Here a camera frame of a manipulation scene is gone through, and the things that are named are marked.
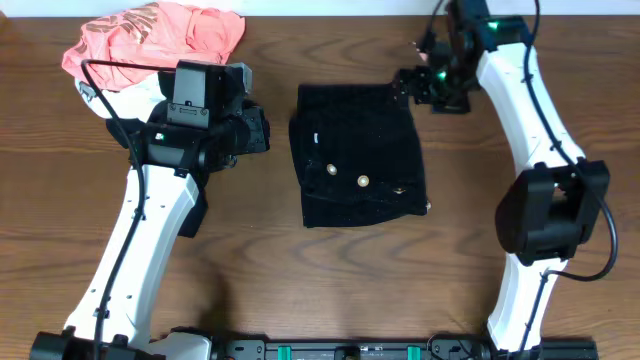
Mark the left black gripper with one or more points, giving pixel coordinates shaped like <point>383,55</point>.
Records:
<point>252,118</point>

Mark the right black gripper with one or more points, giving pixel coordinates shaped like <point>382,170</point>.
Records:
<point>424,77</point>

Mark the black velvet skirt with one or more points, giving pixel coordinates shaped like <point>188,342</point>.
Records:
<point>356,155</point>

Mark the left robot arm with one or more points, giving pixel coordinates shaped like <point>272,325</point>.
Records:
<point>202,128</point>

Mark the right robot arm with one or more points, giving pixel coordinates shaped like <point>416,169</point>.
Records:
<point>557,196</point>

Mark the white printed shirt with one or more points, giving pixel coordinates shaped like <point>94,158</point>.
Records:
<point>134,102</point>

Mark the black crumpled garment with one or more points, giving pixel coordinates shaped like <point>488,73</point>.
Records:
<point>157,142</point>

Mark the pink printed shirt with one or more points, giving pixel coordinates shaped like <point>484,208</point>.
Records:
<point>158,34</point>

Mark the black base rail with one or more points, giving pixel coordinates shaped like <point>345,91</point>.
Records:
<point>380,351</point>

